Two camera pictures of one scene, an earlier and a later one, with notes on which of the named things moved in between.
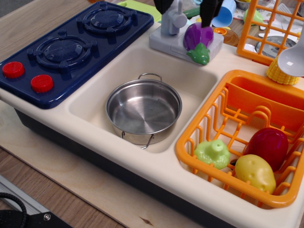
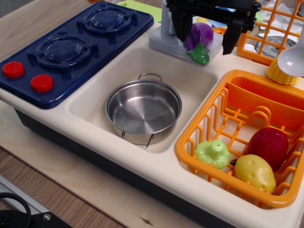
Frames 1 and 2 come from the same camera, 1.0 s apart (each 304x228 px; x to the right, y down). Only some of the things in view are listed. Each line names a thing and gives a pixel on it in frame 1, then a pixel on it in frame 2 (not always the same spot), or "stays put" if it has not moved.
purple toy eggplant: (196, 40) stays put
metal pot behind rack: (272, 46) stays put
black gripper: (208, 9) to (235, 12)
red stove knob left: (12, 70) stays put
